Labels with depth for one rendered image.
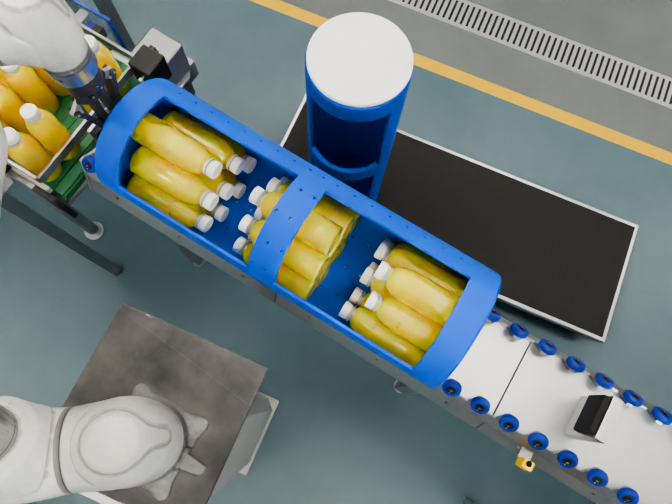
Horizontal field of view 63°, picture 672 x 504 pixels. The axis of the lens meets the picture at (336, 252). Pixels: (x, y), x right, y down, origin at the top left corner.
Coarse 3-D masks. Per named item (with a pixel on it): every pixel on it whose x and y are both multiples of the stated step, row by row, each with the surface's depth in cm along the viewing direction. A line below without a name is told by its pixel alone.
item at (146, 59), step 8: (144, 48) 145; (152, 48) 146; (136, 56) 144; (144, 56) 144; (152, 56) 144; (160, 56) 144; (128, 64) 144; (136, 64) 144; (144, 64) 144; (152, 64) 144; (160, 64) 145; (136, 72) 146; (144, 72) 143; (152, 72) 144; (160, 72) 147; (168, 72) 150; (144, 80) 148
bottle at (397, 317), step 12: (384, 300) 116; (396, 300) 116; (384, 312) 115; (396, 312) 114; (408, 312) 114; (384, 324) 116; (396, 324) 114; (408, 324) 114; (420, 324) 114; (432, 324) 114; (408, 336) 114; (420, 336) 113; (432, 336) 113; (420, 348) 116
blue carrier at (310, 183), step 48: (144, 96) 116; (192, 96) 123; (96, 144) 116; (288, 192) 111; (336, 192) 114; (288, 240) 110; (432, 240) 114; (336, 288) 134; (480, 288) 108; (432, 384) 113
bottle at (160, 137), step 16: (144, 128) 118; (160, 128) 118; (176, 128) 121; (144, 144) 120; (160, 144) 118; (176, 144) 117; (192, 144) 118; (176, 160) 118; (192, 160) 117; (208, 160) 118
